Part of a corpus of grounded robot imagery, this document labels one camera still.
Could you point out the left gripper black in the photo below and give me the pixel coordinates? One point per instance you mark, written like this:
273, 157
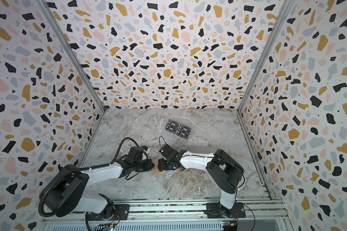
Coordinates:
150, 165

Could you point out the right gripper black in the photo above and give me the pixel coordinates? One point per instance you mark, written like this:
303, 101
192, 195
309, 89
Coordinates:
161, 164

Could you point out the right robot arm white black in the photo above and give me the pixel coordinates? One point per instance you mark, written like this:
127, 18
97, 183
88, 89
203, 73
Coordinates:
224, 170

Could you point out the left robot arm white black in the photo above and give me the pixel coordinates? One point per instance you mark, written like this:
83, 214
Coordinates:
65, 193

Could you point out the clear acrylic card stand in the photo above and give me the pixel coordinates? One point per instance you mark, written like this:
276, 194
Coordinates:
173, 137

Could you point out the black VIP card right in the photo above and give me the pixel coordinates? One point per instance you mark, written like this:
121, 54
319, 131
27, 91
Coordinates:
183, 131

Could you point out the black vip card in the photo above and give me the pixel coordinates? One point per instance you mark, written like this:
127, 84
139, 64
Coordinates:
183, 131
172, 126

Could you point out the black VIP card left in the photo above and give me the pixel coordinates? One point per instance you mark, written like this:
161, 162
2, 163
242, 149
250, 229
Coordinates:
172, 126

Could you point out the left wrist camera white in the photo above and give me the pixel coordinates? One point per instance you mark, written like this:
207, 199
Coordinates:
146, 149

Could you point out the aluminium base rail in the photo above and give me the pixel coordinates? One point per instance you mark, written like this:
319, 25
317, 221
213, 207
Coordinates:
256, 214

